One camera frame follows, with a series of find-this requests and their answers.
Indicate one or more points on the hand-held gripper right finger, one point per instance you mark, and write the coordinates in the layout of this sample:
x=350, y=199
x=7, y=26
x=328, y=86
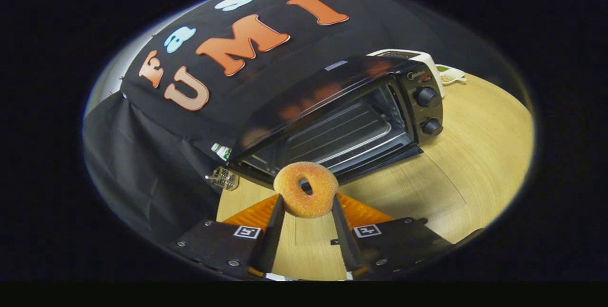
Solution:
x=344, y=240

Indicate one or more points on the black toaster oven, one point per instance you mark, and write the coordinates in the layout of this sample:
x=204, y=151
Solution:
x=332, y=83

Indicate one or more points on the white pop-up toaster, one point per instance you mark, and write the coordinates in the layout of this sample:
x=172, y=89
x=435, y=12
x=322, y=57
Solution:
x=427, y=60

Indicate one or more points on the sugared donut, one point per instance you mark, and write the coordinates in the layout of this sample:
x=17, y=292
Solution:
x=289, y=193

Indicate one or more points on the small white dish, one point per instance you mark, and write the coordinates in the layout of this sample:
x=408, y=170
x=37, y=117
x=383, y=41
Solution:
x=449, y=75

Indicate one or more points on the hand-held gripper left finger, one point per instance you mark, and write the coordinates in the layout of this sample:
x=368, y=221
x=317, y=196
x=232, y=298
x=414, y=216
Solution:
x=271, y=240

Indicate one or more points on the white drink bottle green label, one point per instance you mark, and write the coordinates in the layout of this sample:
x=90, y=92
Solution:
x=221, y=151

